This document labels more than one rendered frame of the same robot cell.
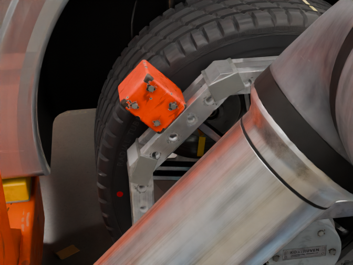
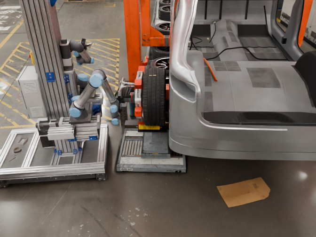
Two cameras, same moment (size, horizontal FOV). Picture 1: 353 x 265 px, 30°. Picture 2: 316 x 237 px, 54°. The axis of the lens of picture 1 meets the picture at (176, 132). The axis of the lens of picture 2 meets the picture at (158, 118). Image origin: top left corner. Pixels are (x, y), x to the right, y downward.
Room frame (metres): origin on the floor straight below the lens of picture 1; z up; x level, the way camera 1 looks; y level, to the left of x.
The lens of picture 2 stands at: (1.74, -3.17, 2.63)
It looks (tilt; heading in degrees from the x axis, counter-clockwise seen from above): 34 degrees down; 100
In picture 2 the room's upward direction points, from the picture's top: 1 degrees counter-clockwise
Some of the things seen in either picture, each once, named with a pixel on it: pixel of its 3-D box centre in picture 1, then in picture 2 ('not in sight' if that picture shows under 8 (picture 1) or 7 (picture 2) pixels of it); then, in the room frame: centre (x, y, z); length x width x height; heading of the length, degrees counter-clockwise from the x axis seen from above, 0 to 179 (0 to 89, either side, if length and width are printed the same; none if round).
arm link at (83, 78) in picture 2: not in sight; (82, 80); (0.34, -0.13, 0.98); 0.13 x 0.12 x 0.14; 0
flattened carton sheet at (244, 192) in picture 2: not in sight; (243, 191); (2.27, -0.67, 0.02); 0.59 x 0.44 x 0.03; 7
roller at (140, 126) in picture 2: not in sight; (149, 127); (1.15, -0.29, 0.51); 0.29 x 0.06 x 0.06; 7
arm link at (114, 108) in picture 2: not in sight; (114, 110); (0.87, -0.66, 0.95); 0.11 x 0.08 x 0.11; 101
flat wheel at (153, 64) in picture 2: not in sight; (169, 70); (1.15, 1.53, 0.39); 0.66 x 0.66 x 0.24
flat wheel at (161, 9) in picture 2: not in sight; (170, 12); (0.73, 4.92, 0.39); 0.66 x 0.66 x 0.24
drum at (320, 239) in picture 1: (286, 218); (134, 96); (0.96, -0.19, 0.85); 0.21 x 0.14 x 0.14; 7
